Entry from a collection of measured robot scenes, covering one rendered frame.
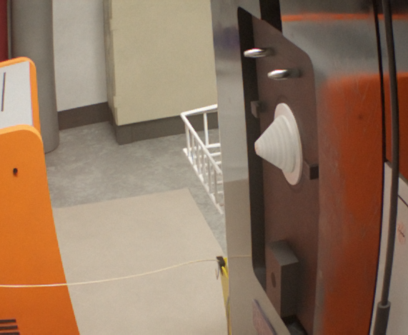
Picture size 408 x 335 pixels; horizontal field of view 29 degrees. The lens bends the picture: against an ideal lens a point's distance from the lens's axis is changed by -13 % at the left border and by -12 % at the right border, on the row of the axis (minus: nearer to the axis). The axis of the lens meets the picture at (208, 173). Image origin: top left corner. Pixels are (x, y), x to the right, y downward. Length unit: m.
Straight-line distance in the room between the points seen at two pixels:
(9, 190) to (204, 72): 2.93
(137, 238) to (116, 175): 2.05
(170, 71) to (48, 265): 2.85
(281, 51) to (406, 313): 0.28
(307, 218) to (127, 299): 0.80
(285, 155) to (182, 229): 0.98
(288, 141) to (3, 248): 0.49
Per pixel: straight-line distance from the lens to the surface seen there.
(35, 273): 1.06
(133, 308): 1.39
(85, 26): 4.11
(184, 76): 3.87
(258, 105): 0.72
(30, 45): 3.80
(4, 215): 1.02
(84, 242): 1.61
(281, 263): 0.69
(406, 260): 0.45
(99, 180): 3.62
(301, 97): 0.62
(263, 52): 0.67
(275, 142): 0.66
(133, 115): 3.88
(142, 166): 3.71
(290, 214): 0.70
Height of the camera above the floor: 1.46
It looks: 24 degrees down
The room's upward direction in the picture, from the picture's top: 4 degrees counter-clockwise
